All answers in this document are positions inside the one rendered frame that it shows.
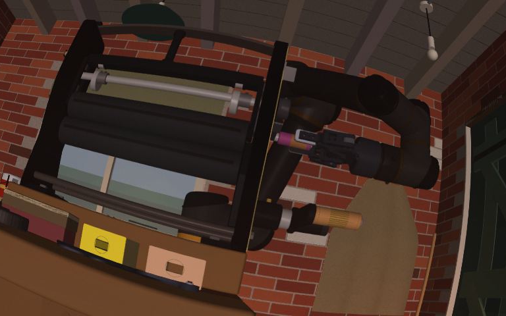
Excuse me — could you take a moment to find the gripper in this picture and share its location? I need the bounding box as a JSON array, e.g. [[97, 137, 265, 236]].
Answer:
[[295, 128, 356, 169]]

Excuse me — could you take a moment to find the black crank clip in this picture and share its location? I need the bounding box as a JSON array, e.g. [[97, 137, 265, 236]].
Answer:
[[287, 203, 330, 237]]

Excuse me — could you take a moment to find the black wringer roller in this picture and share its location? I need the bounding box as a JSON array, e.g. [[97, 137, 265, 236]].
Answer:
[[66, 90, 259, 142], [57, 116, 254, 186]]

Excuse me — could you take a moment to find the grey steel shaft with collars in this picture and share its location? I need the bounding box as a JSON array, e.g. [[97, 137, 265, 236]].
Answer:
[[80, 65, 257, 116]]

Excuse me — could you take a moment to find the black lever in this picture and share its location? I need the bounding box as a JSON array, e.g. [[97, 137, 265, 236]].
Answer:
[[164, 28, 188, 63]]

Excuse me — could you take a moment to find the pink and orange cylinder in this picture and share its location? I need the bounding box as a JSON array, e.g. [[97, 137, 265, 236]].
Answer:
[[273, 131, 313, 153]]

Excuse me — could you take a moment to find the white hanging light bulb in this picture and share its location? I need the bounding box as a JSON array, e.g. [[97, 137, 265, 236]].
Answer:
[[419, 0, 440, 62]]

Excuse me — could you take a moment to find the brown wooden base board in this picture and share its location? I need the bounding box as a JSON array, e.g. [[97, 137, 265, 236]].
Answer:
[[5, 182, 248, 296]]

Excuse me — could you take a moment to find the thin wooden stick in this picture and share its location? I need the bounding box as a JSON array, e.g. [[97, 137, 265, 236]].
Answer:
[[415, 232, 438, 316]]

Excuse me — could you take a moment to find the peach box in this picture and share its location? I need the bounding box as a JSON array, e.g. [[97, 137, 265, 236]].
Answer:
[[144, 244, 208, 291]]

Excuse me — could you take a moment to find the dark green wooden door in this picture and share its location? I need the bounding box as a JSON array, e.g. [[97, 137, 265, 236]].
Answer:
[[459, 81, 506, 316]]

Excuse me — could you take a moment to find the dark green lamp shade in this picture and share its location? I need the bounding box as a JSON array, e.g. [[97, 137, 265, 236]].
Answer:
[[121, 2, 186, 43]]

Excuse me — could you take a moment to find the yellow box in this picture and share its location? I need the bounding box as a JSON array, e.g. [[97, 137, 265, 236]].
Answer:
[[74, 223, 140, 265]]

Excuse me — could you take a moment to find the olive flat slab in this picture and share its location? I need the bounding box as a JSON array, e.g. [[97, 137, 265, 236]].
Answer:
[[1, 191, 70, 223]]

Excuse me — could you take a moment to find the dark red block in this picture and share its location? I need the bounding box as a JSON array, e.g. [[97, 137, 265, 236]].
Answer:
[[0, 203, 78, 245]]

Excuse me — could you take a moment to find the small red and white can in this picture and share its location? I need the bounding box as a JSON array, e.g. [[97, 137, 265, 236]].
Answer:
[[0, 172, 22, 198]]

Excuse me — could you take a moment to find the black ribbed round disc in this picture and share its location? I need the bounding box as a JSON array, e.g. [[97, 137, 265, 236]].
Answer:
[[0, 201, 30, 232]]

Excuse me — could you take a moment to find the black wringer frame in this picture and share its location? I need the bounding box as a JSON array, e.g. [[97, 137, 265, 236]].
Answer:
[[20, 19, 290, 253]]

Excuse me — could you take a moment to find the crank with wooden handle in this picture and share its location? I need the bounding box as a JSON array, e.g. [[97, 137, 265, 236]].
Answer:
[[277, 205, 364, 232]]

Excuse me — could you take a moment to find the brown board on wall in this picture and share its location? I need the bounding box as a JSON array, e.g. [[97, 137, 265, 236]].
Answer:
[[311, 177, 419, 315]]

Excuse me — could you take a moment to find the window with pale frame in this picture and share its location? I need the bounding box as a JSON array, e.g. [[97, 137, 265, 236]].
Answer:
[[55, 144, 208, 236]]

